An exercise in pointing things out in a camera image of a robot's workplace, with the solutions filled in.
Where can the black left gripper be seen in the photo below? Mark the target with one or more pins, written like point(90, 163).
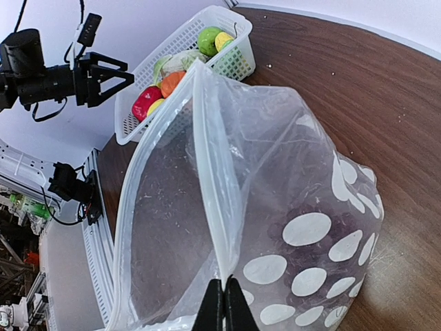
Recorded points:
point(90, 71)

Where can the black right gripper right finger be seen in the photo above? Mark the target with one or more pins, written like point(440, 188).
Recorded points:
point(238, 316)

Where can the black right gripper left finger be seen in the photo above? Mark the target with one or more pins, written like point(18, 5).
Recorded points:
point(210, 314)

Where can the red toy bell pepper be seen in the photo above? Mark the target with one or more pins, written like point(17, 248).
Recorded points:
point(144, 101)

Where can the orange toy pumpkin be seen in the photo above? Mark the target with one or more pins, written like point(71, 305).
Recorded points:
point(170, 82)

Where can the dark red grape bunch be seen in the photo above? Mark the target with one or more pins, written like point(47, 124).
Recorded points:
point(315, 256)

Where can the clear dotted zip top bag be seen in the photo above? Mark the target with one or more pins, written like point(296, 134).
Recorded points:
point(218, 151)

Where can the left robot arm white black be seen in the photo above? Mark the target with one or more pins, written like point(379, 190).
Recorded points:
point(24, 76)

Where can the yellow toy lemon green leaf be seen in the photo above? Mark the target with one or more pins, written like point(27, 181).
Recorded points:
point(154, 107)

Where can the green toy apple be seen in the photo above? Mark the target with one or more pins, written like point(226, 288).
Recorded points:
point(206, 41)

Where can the yellow toy corn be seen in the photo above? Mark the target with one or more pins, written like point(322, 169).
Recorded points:
point(222, 40)

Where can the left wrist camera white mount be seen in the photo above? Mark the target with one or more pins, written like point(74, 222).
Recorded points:
point(84, 36)

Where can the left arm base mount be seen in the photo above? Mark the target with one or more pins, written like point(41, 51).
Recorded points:
point(70, 183)

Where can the aluminium front rail frame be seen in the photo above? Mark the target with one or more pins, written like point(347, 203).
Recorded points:
point(76, 259)

